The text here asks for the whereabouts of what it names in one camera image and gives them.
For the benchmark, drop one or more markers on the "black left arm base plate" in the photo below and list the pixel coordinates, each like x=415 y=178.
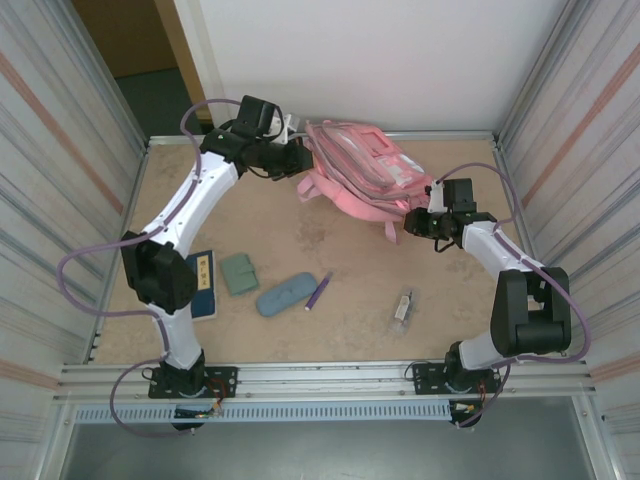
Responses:
x=225 y=377

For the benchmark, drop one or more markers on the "long aluminium mounting rail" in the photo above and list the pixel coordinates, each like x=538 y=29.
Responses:
x=280 y=380

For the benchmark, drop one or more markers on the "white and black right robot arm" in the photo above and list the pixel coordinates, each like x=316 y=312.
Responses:
x=500 y=250

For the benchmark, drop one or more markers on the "aluminium table edge rail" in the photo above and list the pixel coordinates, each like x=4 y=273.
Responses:
x=450 y=135
x=141 y=167
x=504 y=170

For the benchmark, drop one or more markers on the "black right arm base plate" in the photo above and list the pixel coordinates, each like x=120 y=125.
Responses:
x=425 y=375

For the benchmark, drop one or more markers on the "purple pen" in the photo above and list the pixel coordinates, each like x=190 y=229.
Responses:
x=318 y=292

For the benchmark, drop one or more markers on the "clear plastic stationery packet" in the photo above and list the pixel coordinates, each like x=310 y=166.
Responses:
x=402 y=312

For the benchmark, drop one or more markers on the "aluminium frame post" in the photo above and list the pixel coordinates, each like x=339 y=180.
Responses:
x=537 y=75
x=107 y=75

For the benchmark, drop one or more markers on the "pink student backpack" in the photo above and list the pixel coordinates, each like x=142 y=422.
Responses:
x=350 y=165

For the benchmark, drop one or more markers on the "grey metal base panel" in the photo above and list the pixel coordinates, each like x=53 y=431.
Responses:
x=320 y=450

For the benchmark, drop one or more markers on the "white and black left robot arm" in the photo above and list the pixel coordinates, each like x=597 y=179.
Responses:
x=175 y=220

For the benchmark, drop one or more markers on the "green wallet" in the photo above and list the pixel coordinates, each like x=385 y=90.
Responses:
x=239 y=275

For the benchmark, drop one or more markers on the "dark blue book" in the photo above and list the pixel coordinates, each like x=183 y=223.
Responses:
x=206 y=300

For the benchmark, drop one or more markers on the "white door frame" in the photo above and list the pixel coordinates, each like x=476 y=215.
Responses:
x=200 y=50

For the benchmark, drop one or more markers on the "tan wooden door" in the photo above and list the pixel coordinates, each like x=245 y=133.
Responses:
x=181 y=50

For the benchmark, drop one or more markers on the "blue glasses case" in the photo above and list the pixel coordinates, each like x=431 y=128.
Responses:
x=282 y=296

